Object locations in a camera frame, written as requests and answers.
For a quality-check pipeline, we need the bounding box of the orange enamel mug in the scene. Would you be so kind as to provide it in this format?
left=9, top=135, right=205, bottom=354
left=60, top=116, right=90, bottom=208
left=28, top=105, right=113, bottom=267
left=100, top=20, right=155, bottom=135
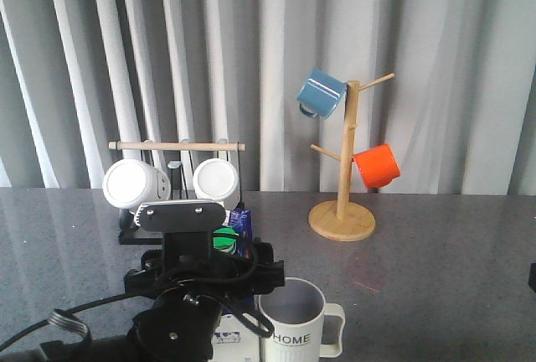
left=353, top=143, right=401, bottom=189

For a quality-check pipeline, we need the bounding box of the blue white milk carton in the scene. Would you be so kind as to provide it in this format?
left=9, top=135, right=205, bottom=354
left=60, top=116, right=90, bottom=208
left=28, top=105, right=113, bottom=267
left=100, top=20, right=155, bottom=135
left=212, top=209, right=260, bottom=361

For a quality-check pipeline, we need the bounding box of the white HOME mug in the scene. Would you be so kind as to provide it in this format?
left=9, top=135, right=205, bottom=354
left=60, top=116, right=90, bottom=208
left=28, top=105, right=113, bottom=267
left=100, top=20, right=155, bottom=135
left=259, top=277, right=346, bottom=361

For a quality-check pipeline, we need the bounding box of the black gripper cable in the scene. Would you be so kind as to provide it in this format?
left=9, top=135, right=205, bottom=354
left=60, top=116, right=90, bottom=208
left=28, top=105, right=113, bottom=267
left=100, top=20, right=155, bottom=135
left=0, top=244, right=276, bottom=353

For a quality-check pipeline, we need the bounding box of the blue enamel mug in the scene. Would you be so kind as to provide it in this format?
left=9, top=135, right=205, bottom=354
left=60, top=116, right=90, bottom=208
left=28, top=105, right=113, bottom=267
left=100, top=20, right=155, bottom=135
left=296, top=69, right=348, bottom=119

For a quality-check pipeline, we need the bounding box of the grey pleated curtain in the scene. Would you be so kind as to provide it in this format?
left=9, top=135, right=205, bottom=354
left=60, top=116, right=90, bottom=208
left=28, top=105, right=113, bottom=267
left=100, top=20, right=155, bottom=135
left=1, top=0, right=535, bottom=195

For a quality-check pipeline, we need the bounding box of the white smiley face mug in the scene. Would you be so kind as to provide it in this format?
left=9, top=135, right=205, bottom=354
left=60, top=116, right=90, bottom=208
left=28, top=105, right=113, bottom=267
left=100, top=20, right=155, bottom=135
left=102, top=159, right=171, bottom=211

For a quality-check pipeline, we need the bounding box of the white ribbed mug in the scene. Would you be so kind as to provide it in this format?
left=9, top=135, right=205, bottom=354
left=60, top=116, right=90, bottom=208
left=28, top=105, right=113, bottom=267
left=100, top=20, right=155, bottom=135
left=193, top=158, right=240, bottom=225

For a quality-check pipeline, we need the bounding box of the wooden mug tree stand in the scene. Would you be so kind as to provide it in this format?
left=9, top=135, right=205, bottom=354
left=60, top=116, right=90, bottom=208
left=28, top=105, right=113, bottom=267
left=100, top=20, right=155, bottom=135
left=308, top=73, right=395, bottom=242

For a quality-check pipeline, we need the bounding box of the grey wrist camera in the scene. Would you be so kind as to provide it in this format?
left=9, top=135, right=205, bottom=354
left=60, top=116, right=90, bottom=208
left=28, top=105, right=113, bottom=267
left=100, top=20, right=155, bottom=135
left=134, top=199, right=226, bottom=233

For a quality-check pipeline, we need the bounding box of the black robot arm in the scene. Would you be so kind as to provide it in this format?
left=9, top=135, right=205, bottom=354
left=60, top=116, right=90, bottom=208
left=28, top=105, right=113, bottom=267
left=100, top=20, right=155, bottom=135
left=1, top=232, right=285, bottom=361

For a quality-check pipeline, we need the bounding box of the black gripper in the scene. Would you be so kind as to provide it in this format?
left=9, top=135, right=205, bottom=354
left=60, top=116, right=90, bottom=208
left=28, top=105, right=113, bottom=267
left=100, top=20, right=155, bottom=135
left=124, top=233, right=285, bottom=361
left=528, top=262, right=536, bottom=288

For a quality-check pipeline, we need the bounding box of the black wire mug rack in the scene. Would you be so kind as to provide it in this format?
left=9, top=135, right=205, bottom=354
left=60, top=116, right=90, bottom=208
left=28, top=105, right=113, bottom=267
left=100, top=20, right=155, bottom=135
left=107, top=140, right=246, bottom=246

